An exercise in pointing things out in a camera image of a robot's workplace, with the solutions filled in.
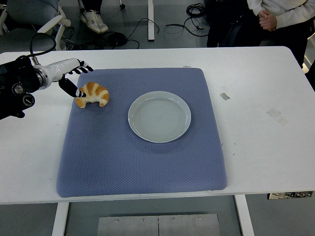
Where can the pale grey round plate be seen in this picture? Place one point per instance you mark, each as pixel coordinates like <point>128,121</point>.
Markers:
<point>157,118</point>

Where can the person's right hand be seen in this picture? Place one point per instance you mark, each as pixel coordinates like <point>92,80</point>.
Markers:
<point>262,13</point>

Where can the blue quilted mat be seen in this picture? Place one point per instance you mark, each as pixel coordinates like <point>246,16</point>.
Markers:
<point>123,167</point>

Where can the white table leg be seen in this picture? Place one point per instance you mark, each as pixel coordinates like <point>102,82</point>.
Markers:
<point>60,221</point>
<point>244,216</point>

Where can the croissant bread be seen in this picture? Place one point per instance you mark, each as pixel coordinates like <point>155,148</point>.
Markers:
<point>97,92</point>

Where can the clear tape piece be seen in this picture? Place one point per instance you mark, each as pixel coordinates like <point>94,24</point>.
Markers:
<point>276,116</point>

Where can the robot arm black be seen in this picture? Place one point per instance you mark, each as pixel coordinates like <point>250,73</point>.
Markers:
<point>14,81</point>

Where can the person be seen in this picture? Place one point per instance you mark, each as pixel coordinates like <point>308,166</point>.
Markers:
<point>285,9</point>

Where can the white background desk leg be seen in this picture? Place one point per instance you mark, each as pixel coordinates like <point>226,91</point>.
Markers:
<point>150,22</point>

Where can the person's foot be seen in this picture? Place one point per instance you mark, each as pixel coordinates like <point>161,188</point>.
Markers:
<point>94,22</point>

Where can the caster wheel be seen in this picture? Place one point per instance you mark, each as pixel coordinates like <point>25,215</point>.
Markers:
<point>121,6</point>

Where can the person's leg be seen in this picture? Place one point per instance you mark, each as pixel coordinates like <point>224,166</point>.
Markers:
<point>91,5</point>

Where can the grey metal plate with screws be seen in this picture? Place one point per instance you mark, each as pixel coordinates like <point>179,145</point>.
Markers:
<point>157,226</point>

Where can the silver tape piece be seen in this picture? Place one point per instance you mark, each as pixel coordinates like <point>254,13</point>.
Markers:
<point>224,96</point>

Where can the black white label sticker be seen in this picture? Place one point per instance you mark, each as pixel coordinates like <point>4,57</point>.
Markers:
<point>290,195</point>

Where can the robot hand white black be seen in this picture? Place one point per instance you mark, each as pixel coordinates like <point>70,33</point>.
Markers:
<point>61,67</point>

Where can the white grey office chair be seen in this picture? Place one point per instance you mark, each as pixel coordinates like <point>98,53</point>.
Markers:
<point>32,9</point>

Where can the person's left hand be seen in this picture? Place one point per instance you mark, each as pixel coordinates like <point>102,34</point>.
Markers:
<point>269,22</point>

